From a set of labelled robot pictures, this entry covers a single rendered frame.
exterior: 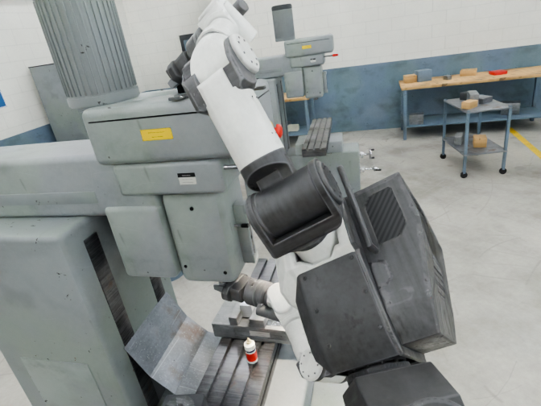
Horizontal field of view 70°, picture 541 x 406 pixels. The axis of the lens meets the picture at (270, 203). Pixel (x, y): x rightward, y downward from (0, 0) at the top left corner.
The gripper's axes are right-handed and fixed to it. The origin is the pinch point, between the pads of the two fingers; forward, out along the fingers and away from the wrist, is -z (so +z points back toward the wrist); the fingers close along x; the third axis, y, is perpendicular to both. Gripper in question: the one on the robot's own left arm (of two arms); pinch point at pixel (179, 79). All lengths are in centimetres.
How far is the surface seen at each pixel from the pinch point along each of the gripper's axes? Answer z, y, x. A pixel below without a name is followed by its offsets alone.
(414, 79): -114, -48, 606
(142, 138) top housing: -8.8, -9.1, -14.7
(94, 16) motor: -3.6, 22.9, -9.9
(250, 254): -17, -54, 2
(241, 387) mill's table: -44, -93, -12
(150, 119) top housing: -3.4, -6.9, -13.5
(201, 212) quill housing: -13.1, -33.8, -8.7
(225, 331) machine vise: -59, -80, 5
